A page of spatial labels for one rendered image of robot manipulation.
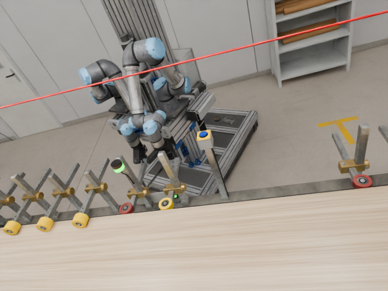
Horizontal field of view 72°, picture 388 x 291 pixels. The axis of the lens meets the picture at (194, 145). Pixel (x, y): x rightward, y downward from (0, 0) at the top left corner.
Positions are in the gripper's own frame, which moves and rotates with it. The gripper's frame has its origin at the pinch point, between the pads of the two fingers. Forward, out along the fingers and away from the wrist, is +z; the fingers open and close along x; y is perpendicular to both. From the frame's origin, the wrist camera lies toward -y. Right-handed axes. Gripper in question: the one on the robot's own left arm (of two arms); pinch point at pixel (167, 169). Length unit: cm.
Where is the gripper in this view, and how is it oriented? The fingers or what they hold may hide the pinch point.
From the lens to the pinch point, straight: 167.0
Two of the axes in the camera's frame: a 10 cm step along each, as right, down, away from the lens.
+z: 2.8, 7.3, 6.3
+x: -2.5, -5.7, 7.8
